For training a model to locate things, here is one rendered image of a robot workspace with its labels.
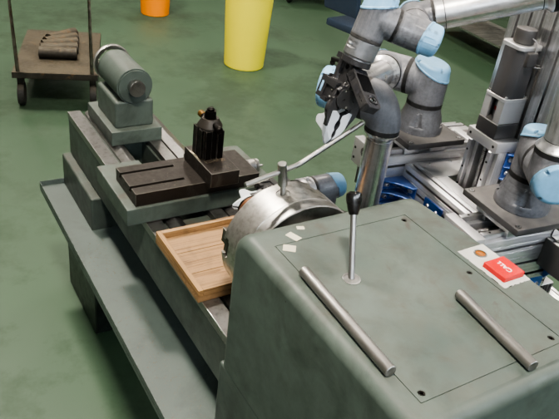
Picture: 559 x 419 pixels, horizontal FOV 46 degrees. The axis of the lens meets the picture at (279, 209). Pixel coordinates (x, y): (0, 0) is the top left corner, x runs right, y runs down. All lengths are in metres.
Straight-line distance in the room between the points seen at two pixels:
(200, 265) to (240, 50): 4.13
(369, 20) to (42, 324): 2.06
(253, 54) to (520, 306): 4.77
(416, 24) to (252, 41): 4.37
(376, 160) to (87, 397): 1.51
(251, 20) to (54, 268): 3.15
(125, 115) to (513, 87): 1.37
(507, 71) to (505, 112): 0.12
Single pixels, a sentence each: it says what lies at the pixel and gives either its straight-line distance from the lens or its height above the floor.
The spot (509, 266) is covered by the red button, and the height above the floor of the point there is 1.27.
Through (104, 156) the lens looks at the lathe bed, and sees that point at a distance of 2.45.
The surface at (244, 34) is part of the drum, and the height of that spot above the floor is 0.33.
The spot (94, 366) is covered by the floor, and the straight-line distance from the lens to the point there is 2.83.
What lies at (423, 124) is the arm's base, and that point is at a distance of 2.16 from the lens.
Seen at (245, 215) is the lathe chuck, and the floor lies 1.18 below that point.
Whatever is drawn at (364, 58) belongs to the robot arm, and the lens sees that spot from 1.51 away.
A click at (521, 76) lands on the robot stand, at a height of 1.45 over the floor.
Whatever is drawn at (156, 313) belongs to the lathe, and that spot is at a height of 0.54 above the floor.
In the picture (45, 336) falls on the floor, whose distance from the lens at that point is 2.98.
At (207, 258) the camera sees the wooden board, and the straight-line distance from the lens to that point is 1.89.
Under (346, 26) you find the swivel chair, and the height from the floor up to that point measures 0.48.
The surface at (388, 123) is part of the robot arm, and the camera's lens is 1.74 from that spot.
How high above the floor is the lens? 2.00
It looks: 31 degrees down
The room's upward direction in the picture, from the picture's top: 8 degrees clockwise
